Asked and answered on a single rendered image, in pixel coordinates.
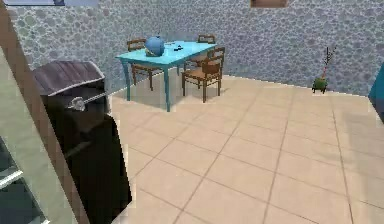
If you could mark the brown wooden chair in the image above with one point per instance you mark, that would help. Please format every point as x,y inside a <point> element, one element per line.
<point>218,52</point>
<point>206,39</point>
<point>139,68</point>
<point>204,73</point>

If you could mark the turquoise dining table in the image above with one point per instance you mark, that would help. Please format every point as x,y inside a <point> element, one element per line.
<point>166,59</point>

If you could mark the small black remote control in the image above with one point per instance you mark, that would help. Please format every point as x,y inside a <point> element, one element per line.
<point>178,48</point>

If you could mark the blue round teapot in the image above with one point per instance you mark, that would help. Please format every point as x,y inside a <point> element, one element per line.
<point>154,46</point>

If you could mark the green potted house plant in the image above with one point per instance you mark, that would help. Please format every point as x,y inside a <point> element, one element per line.
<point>320,82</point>

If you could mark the pale green door with glass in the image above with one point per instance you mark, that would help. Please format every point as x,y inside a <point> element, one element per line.
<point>23,160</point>

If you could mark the teal cabinet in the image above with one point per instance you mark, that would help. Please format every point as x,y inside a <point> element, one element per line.
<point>378,92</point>

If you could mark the window with blue pane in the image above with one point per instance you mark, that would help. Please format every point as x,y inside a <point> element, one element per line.
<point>33,2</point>

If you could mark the brown framed wall picture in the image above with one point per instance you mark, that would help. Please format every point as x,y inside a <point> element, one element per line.
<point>268,3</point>

